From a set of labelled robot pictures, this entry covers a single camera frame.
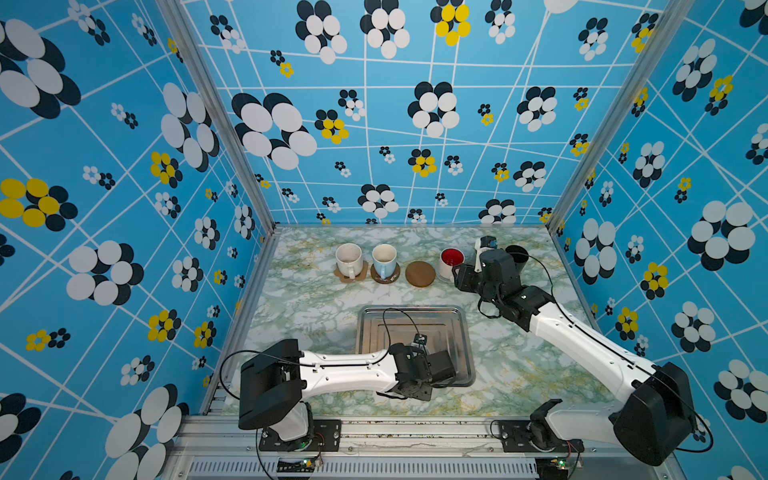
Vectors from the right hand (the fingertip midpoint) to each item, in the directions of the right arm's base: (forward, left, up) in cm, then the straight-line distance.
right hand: (460, 269), depth 82 cm
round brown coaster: (+13, +10, -20) cm, 25 cm away
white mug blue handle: (+11, +22, -9) cm, 26 cm away
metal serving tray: (-7, +4, -21) cm, 23 cm away
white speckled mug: (+15, +35, -14) cm, 41 cm away
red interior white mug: (+15, 0, -14) cm, 21 cm away
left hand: (-27, +11, -16) cm, 33 cm away
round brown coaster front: (+11, +19, -19) cm, 29 cm away
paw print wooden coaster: (+9, +36, -17) cm, 41 cm away
